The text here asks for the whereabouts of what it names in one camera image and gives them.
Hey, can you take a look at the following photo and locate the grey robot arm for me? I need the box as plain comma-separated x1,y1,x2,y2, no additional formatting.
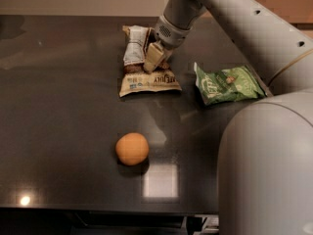
148,0,313,235

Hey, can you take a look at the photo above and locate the orange fruit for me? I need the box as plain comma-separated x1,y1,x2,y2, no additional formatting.
115,132,149,165

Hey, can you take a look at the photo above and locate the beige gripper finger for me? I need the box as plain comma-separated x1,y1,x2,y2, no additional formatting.
144,42,163,73
161,48,173,62

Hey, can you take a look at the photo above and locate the green chip bag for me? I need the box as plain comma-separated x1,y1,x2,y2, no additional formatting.
194,63,266,106

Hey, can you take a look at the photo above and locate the brown chip bag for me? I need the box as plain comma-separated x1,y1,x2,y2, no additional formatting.
119,25,181,97

